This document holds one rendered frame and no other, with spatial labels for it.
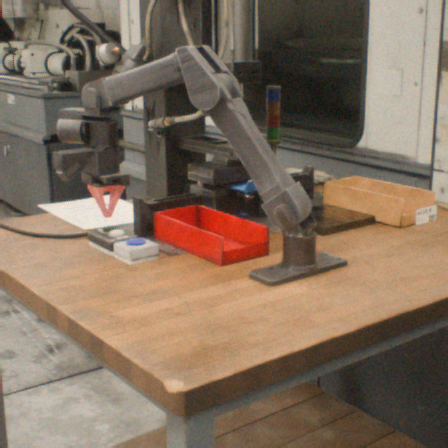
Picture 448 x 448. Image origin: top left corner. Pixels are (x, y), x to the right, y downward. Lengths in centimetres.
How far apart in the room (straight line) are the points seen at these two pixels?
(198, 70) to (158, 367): 57
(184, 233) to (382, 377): 110
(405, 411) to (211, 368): 143
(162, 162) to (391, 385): 103
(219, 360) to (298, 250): 38
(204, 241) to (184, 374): 49
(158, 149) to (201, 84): 59
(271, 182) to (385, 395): 123
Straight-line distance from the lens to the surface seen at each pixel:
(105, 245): 149
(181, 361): 101
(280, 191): 130
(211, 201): 165
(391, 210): 169
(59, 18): 597
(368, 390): 245
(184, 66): 134
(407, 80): 214
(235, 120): 132
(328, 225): 161
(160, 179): 190
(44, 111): 469
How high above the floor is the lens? 134
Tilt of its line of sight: 15 degrees down
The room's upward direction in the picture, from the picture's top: 1 degrees counter-clockwise
